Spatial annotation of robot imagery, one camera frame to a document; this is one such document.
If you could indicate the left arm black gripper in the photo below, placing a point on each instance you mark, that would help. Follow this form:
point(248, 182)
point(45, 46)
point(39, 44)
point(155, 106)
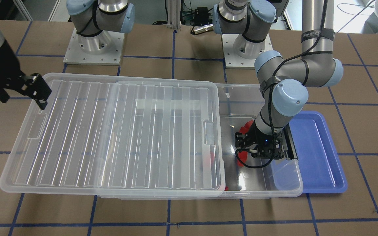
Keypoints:
point(260, 133)

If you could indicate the clear plastic box lid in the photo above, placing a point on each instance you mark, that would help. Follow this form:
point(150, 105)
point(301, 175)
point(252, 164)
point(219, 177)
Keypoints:
point(49, 155)

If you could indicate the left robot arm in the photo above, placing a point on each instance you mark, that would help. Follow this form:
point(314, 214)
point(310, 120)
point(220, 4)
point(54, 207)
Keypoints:
point(283, 82)

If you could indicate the clear plastic storage box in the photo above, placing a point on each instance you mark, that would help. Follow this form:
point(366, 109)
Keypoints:
point(261, 183)

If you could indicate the blue plastic tray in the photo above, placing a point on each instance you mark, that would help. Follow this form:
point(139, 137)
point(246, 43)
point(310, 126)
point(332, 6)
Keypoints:
point(317, 169)

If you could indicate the black power adapter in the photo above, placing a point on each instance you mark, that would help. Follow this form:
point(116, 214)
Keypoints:
point(201, 16)

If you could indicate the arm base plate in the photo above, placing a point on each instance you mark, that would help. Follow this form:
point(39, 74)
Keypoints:
point(240, 53)
point(103, 49)

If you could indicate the aluminium frame post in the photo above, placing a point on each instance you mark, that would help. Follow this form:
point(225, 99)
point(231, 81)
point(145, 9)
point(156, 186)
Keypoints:
point(173, 11)

